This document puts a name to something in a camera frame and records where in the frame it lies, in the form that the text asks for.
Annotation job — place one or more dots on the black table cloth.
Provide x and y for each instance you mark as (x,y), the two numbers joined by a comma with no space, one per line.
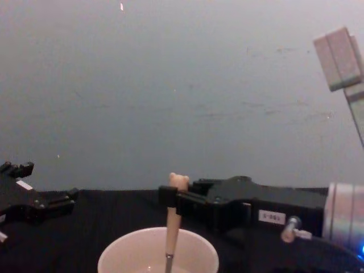
(71,241)

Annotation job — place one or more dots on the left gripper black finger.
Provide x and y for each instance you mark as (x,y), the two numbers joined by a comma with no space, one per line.
(59,203)
(21,169)

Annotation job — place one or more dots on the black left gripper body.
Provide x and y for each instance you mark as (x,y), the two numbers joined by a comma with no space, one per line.
(20,199)

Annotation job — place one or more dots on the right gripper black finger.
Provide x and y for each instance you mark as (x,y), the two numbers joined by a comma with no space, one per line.
(202,186)
(193,204)

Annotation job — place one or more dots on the pale pink cup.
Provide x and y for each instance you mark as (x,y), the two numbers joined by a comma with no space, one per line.
(128,256)

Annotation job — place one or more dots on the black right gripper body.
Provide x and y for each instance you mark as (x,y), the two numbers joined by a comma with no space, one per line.
(256,202)

